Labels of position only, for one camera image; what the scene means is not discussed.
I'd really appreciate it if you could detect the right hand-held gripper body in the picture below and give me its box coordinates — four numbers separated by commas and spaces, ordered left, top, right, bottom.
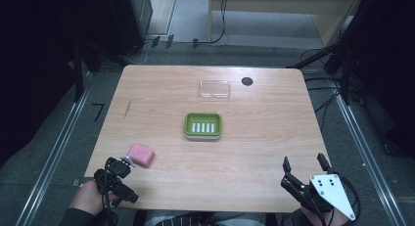
281, 172, 357, 222

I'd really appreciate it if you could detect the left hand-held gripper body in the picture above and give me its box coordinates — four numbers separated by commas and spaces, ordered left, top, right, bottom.
93, 157, 140, 208

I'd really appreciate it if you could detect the pink soap bar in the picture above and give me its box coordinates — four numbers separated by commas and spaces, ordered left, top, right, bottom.
126, 143, 156, 169

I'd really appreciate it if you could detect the person's left hand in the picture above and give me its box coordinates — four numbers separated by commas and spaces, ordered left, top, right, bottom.
69, 180, 119, 217

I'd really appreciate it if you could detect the person's right hand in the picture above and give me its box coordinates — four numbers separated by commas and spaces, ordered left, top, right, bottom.
300, 207, 350, 226

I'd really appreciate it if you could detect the green soap dish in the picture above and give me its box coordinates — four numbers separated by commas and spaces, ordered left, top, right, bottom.
183, 113, 223, 142

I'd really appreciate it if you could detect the person's lap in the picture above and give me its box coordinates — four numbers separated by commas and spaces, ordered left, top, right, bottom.
142, 209, 269, 226

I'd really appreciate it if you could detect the black metal stand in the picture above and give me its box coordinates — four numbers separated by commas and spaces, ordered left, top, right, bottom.
70, 39, 86, 104
287, 29, 355, 107

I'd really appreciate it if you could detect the clear plastic lid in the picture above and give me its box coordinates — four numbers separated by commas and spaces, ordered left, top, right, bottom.
198, 79, 232, 102

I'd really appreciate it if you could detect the black cabinet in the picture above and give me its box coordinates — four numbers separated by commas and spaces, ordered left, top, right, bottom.
106, 0, 155, 56

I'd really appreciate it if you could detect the light wooden cabinet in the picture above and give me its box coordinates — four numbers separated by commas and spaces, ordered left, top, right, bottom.
207, 0, 365, 48

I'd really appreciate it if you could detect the left hand-held gripper cable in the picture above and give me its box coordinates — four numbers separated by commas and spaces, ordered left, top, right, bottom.
102, 166, 119, 226

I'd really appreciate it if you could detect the hand-held gripper cable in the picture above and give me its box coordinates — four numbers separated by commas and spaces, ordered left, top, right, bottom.
335, 171, 362, 218
102, 166, 119, 226

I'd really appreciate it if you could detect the right hand-held gripper cable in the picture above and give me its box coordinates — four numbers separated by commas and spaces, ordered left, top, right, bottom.
335, 171, 362, 218

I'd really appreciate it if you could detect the metal floor rail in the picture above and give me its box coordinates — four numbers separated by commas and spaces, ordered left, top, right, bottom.
15, 72, 94, 226
331, 83, 409, 226

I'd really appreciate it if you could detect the black hanging cable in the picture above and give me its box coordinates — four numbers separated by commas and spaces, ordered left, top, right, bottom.
195, 0, 230, 46

